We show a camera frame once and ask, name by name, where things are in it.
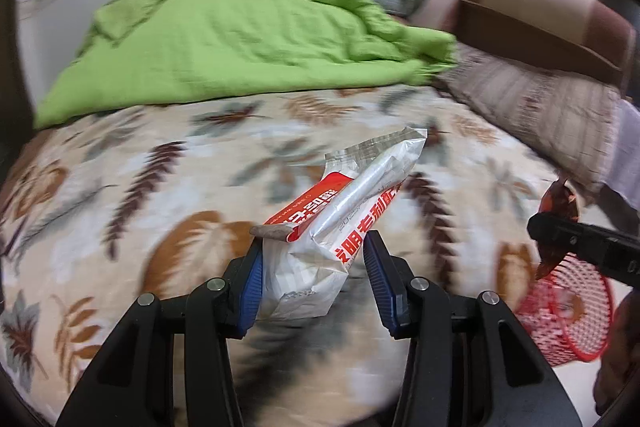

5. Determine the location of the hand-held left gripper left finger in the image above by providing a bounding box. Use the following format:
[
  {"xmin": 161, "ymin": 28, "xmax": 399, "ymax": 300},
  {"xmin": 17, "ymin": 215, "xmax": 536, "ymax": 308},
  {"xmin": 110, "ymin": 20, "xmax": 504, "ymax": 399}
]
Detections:
[{"xmin": 55, "ymin": 237, "xmax": 263, "ymax": 427}]

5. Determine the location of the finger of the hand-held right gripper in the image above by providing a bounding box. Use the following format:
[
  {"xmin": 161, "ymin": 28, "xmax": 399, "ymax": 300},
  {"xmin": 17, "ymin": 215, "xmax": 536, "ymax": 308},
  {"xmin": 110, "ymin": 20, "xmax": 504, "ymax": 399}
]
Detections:
[{"xmin": 527, "ymin": 212, "xmax": 608, "ymax": 267}]

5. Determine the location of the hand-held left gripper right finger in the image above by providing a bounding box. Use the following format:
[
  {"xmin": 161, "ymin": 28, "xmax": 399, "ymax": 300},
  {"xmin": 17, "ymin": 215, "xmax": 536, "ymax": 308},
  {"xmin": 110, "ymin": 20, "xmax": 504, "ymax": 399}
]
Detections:
[{"xmin": 362, "ymin": 231, "xmax": 583, "ymax": 427}]

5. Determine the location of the orange brown wrapper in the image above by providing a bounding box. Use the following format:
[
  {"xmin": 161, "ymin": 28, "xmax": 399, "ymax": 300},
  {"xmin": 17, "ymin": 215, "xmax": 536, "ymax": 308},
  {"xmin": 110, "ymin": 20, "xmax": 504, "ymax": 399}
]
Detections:
[{"xmin": 534, "ymin": 179, "xmax": 581, "ymax": 280}]

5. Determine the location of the white red snack wrapper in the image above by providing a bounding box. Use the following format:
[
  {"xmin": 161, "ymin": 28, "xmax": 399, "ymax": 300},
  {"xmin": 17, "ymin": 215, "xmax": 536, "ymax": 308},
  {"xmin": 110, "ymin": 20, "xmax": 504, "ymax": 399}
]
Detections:
[{"xmin": 250, "ymin": 127, "xmax": 428, "ymax": 322}]

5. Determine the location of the red mesh plastic basket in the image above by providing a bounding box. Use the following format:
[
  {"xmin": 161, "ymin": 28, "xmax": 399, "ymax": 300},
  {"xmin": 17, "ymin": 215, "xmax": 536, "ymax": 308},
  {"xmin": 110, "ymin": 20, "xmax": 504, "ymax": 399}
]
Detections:
[{"xmin": 515, "ymin": 252, "xmax": 616, "ymax": 365}]

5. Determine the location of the table with lilac cloth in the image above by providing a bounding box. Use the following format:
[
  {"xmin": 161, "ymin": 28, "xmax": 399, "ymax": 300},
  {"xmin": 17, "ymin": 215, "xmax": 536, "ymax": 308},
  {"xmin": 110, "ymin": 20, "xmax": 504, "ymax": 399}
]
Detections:
[{"xmin": 602, "ymin": 99, "xmax": 640, "ymax": 188}]

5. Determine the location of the striped beige pillow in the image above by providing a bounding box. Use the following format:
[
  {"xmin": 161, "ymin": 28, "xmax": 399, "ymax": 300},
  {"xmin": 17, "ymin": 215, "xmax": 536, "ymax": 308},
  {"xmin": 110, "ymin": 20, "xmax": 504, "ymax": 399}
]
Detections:
[{"xmin": 435, "ymin": 42, "xmax": 623, "ymax": 202}]

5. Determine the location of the leaf print blanket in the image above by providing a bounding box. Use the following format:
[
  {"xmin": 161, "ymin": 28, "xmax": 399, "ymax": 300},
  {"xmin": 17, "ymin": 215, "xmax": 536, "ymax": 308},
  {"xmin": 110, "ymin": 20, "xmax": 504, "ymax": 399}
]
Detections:
[{"xmin": 0, "ymin": 84, "xmax": 601, "ymax": 427}]

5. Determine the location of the brown beige striped cushion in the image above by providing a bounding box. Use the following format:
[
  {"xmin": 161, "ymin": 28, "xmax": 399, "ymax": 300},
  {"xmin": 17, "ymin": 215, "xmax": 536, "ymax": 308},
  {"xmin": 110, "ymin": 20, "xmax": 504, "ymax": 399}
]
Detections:
[{"xmin": 427, "ymin": 0, "xmax": 638, "ymax": 85}]

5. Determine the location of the green quilt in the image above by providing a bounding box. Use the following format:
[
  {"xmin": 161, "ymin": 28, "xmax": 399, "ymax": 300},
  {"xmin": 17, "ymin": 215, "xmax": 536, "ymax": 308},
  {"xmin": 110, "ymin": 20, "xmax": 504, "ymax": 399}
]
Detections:
[{"xmin": 34, "ymin": 0, "xmax": 458, "ymax": 130}]

